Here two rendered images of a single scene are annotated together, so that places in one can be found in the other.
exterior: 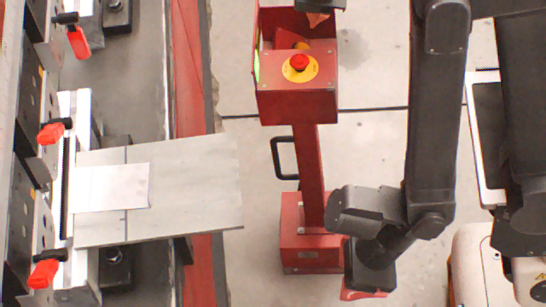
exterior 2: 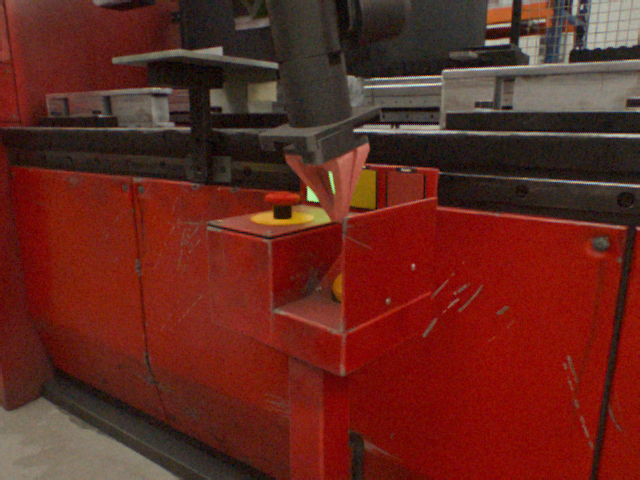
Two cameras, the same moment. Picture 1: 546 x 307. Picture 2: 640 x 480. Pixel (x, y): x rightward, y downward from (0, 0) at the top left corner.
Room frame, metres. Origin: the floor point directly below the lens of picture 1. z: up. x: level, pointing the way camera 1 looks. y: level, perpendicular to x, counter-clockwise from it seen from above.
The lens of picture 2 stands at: (1.54, -0.55, 0.89)
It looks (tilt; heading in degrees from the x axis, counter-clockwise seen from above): 14 degrees down; 121
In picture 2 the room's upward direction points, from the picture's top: straight up
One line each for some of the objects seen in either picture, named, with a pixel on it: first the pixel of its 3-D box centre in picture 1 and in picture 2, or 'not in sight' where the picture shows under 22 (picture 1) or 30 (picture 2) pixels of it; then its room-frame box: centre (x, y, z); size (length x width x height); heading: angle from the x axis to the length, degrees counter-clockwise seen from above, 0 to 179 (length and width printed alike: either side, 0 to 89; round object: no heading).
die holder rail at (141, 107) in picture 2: not in sight; (105, 109); (0.30, 0.36, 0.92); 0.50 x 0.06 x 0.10; 177
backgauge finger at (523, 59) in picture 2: not in sight; (481, 56); (1.29, 0.47, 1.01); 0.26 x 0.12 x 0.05; 87
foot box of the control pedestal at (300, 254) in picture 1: (328, 229); not in sight; (1.26, -0.12, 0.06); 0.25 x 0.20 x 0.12; 79
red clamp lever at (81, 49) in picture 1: (72, 37); not in sight; (1.00, 0.26, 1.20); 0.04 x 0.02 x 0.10; 87
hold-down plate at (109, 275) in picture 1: (116, 210); (252, 120); (0.89, 0.27, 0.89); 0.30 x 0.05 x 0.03; 177
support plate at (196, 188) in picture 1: (157, 189); (202, 63); (0.84, 0.18, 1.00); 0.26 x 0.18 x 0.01; 87
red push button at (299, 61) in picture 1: (299, 64); (282, 208); (1.21, -0.09, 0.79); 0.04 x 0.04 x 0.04
